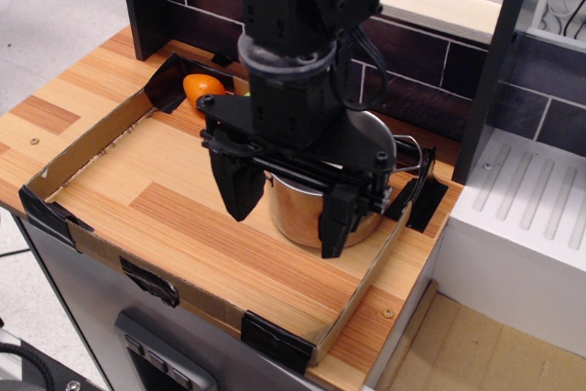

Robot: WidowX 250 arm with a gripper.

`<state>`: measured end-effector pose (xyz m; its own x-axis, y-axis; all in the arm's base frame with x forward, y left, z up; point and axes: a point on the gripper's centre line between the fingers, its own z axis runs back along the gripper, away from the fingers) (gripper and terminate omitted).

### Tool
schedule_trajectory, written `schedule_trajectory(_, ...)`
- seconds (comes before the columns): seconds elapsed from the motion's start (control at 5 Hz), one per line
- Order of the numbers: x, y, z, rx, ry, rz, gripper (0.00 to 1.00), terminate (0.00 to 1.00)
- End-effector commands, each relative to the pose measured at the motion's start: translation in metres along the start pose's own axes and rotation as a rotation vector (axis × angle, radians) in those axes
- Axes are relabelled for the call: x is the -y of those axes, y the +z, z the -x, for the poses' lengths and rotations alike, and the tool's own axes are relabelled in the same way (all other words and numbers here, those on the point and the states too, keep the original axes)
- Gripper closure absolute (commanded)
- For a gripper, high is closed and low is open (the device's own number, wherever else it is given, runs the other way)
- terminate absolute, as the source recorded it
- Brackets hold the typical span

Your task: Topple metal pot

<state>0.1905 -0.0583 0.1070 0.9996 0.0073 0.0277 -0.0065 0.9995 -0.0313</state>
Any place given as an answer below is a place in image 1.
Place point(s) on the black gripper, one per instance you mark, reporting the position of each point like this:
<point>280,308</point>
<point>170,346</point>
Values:
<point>275,128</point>

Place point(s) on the metal pot with wire handles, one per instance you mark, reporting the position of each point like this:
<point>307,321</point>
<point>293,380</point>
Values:
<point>343,203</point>

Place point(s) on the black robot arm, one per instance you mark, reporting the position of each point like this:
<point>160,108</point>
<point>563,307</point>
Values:
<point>298,121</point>

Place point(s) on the cardboard fence with black tape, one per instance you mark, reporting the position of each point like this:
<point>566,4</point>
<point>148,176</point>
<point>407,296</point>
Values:
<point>135,193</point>

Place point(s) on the orange plastic toy fruit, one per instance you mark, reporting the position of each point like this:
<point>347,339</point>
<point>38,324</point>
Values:
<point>196,85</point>

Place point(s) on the grey oven control panel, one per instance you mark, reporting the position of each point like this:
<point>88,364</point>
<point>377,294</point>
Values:
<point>158,365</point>

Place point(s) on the white ribbed drainboard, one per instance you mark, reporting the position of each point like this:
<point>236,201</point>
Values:
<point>529,194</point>

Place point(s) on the dark grey shelf frame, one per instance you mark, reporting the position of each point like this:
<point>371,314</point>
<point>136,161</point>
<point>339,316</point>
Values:
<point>445,90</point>

